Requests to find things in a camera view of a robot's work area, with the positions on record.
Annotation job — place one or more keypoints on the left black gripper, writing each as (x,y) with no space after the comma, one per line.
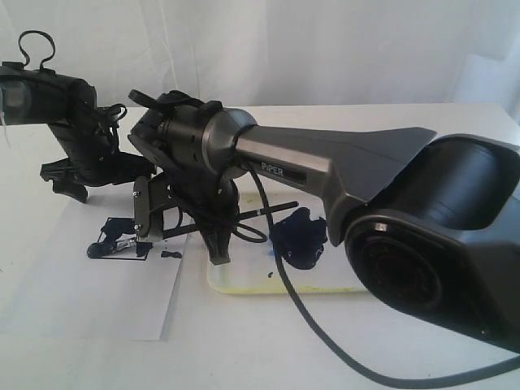
(89,137)

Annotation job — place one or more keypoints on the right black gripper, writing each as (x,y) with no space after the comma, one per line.
(212,202)

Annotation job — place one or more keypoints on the black paintbrush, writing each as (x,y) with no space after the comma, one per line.
(110,242)

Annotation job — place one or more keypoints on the white paper sheet with square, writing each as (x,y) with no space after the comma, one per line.
(66,294)

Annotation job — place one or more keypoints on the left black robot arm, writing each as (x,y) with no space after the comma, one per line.
(26,95)

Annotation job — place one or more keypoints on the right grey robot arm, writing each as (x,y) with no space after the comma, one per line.
(430,224)

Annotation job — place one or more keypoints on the white plastic paint tray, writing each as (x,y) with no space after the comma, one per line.
(252,269)

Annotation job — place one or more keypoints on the dark blue paint blob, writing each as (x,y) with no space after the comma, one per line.
(299,239)

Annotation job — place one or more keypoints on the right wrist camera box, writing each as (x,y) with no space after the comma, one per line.
(150,198)

